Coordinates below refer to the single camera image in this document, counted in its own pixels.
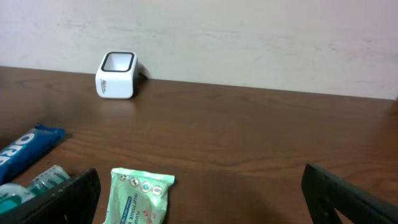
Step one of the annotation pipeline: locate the white barcode scanner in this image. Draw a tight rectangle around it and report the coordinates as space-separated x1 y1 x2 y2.
95 51 139 99

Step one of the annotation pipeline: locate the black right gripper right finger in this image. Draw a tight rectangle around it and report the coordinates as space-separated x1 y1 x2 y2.
301 164 397 223

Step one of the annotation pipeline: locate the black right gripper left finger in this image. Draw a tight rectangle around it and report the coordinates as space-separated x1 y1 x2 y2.
1 168 101 224

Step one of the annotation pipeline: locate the blue Oreo cookie pack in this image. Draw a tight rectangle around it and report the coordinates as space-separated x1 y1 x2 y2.
1 124 66 185

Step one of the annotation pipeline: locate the green tissue pack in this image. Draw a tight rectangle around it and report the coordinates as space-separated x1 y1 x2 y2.
104 167 175 224

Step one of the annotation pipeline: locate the blue mouthwash bottle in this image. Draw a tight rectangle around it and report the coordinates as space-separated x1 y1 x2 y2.
1 165 70 213

